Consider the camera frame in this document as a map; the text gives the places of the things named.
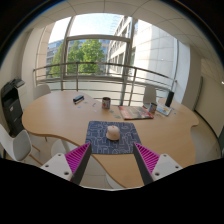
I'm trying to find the black and white printer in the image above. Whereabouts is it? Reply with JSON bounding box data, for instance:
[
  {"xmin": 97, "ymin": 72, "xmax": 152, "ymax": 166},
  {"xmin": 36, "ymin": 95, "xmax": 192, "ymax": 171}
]
[{"xmin": 0, "ymin": 78, "xmax": 26, "ymax": 138}]

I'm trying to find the pale pink computer mouse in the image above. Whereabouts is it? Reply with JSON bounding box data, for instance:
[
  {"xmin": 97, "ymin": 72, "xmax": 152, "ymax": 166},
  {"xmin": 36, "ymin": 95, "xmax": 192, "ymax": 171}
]
[{"xmin": 105, "ymin": 125, "xmax": 121, "ymax": 141}]

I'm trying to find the black upright phone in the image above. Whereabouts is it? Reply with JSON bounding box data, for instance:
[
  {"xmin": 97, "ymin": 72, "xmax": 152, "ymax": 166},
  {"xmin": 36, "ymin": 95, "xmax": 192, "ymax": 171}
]
[{"xmin": 164, "ymin": 90, "xmax": 175, "ymax": 108}]

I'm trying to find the metal balcony railing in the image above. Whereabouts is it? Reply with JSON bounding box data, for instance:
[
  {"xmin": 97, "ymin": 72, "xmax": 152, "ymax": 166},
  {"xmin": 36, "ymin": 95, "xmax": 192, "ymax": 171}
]
[{"xmin": 32, "ymin": 61, "xmax": 178, "ymax": 107}]

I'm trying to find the light blue booklet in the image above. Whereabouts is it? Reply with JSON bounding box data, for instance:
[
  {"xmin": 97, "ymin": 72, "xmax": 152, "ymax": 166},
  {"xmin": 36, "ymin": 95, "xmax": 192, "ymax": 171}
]
[{"xmin": 155, "ymin": 104, "xmax": 173, "ymax": 117}]

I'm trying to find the red and grey magazine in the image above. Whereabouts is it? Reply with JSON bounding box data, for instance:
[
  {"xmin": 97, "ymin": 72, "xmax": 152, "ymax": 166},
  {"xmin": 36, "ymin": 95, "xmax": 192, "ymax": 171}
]
[{"xmin": 118, "ymin": 105, "xmax": 155, "ymax": 121}]

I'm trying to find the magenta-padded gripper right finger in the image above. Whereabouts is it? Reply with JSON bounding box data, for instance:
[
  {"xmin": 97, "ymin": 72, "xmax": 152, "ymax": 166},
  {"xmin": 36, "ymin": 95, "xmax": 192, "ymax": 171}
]
[{"xmin": 132, "ymin": 142, "xmax": 184, "ymax": 186}]

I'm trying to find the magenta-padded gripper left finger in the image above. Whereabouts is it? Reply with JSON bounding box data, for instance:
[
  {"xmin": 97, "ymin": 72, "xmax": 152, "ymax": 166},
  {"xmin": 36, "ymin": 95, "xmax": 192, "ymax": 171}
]
[{"xmin": 40, "ymin": 142, "xmax": 93, "ymax": 186}]

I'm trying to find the blue and white can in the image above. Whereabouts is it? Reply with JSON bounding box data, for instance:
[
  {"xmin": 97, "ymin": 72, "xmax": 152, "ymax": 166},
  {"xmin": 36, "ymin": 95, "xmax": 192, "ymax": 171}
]
[{"xmin": 148, "ymin": 102, "xmax": 158, "ymax": 115}]

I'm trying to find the blue patterned mouse pad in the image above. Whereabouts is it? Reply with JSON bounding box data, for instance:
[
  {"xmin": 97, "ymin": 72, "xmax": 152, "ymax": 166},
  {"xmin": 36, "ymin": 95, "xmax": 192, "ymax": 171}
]
[{"xmin": 84, "ymin": 120, "xmax": 142, "ymax": 155}]

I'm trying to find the white mug with red print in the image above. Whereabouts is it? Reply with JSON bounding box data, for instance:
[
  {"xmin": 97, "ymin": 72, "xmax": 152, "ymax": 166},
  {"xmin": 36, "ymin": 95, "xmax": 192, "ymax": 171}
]
[{"xmin": 101, "ymin": 96, "xmax": 111, "ymax": 110}]

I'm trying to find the white chair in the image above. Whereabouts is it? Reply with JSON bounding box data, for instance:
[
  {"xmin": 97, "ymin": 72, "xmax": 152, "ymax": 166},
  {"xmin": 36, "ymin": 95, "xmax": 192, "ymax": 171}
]
[
  {"xmin": 143, "ymin": 85, "xmax": 158, "ymax": 105},
  {"xmin": 32, "ymin": 84, "xmax": 52, "ymax": 101},
  {"xmin": 0, "ymin": 123, "xmax": 43, "ymax": 166}
]

